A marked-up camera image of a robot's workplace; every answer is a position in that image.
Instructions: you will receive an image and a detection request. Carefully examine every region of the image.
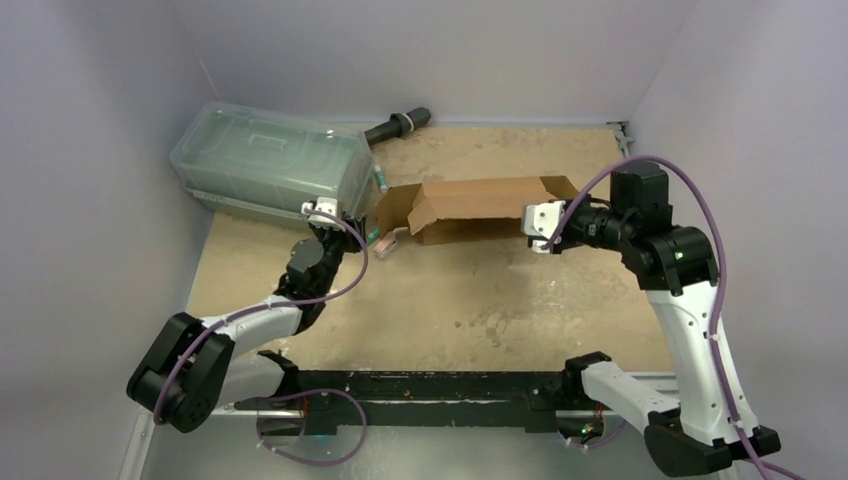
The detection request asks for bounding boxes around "dark grey corrugated pipe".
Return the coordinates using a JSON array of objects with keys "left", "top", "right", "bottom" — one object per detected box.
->
[{"left": 365, "top": 107, "right": 432, "bottom": 147}]

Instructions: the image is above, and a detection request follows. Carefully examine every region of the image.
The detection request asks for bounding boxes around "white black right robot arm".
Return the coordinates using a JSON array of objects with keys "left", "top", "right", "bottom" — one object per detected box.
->
[{"left": 523, "top": 155, "right": 781, "bottom": 479}]

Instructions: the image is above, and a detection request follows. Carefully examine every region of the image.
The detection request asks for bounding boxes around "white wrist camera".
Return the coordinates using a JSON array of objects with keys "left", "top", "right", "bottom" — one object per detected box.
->
[
  {"left": 301, "top": 197, "right": 344, "bottom": 231},
  {"left": 521, "top": 200, "right": 567, "bottom": 254}
]

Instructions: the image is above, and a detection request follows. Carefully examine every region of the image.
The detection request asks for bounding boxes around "aluminium frame rail right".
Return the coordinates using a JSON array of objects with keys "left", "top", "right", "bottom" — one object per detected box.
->
[{"left": 606, "top": 121, "right": 740, "bottom": 480}]

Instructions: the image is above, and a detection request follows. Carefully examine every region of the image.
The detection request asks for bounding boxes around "clear plastic storage box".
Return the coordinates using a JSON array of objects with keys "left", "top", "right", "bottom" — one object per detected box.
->
[{"left": 170, "top": 102, "right": 374, "bottom": 229}]

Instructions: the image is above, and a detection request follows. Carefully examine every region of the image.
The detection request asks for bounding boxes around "pale pink correction tape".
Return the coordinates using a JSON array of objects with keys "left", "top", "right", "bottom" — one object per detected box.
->
[{"left": 373, "top": 232, "right": 397, "bottom": 259}]

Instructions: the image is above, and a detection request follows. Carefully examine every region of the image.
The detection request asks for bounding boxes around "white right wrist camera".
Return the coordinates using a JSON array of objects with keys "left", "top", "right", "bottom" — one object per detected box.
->
[{"left": 521, "top": 200, "right": 567, "bottom": 254}]

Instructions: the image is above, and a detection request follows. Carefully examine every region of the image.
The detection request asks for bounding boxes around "green white glue stick far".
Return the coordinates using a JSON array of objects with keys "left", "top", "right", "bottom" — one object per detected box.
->
[{"left": 373, "top": 165, "right": 389, "bottom": 194}]

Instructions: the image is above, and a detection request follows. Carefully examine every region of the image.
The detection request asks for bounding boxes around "brown cardboard box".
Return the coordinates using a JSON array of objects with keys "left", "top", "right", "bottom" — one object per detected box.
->
[{"left": 376, "top": 175, "right": 578, "bottom": 245}]

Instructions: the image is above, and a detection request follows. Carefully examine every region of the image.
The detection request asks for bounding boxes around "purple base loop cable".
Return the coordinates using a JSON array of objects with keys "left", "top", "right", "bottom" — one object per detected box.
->
[{"left": 254, "top": 388, "right": 369, "bottom": 467}]

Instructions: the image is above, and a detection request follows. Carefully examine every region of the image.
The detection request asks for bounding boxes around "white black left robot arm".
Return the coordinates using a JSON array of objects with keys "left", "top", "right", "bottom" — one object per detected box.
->
[{"left": 126, "top": 215, "right": 367, "bottom": 433}]

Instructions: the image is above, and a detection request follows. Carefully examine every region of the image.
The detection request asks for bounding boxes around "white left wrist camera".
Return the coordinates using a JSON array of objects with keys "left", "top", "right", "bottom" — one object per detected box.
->
[{"left": 301, "top": 197, "right": 344, "bottom": 231}]

